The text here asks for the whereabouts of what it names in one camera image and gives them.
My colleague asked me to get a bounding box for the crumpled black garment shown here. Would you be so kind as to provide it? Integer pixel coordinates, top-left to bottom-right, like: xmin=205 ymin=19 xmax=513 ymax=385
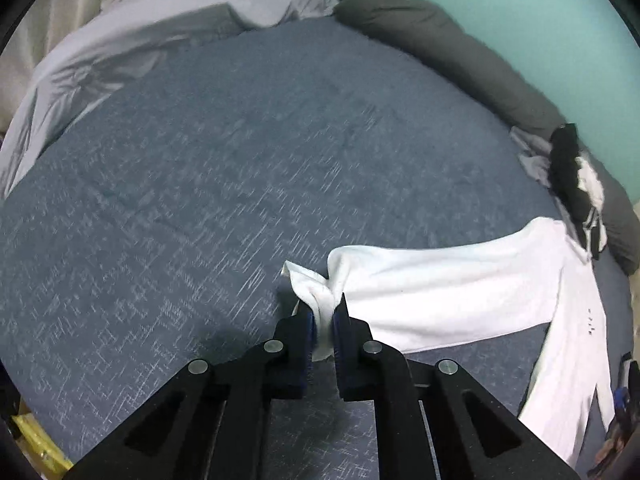
xmin=547 ymin=122 xmax=608 ymax=261

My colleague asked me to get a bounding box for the yellow packet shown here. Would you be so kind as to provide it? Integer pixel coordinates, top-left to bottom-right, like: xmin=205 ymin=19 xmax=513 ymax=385
xmin=12 ymin=410 xmax=73 ymax=473

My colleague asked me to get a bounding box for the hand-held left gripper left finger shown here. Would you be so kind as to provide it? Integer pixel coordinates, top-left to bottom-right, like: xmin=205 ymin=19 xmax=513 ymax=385
xmin=65 ymin=305 xmax=317 ymax=480

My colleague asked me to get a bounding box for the white long-sleeve shirt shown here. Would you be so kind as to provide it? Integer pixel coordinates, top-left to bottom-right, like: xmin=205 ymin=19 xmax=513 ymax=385
xmin=280 ymin=217 xmax=617 ymax=466

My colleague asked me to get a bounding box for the crumpled white garment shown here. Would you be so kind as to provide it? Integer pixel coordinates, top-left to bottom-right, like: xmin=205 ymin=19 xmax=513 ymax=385
xmin=575 ymin=157 xmax=608 ymax=253

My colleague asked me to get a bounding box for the light lavender blanket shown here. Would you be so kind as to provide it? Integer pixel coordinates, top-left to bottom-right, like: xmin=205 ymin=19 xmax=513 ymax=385
xmin=0 ymin=0 xmax=341 ymax=201

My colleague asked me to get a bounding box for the dark grey bolster pillow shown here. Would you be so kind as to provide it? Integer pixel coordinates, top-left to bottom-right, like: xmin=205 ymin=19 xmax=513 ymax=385
xmin=332 ymin=0 xmax=640 ymax=276

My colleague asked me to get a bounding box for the crumpled grey garment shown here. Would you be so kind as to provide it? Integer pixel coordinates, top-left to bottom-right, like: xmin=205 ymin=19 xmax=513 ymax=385
xmin=510 ymin=126 xmax=558 ymax=193

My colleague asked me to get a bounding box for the blue patterned bedspread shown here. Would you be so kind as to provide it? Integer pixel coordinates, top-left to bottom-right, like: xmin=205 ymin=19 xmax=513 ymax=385
xmin=0 ymin=15 xmax=640 ymax=480

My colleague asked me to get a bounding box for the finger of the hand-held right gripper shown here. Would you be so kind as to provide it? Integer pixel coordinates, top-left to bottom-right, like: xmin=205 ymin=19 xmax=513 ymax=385
xmin=614 ymin=385 xmax=633 ymax=426

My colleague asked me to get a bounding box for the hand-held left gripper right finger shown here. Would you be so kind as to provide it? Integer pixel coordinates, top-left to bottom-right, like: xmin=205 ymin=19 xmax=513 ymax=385
xmin=332 ymin=292 xmax=581 ymax=480

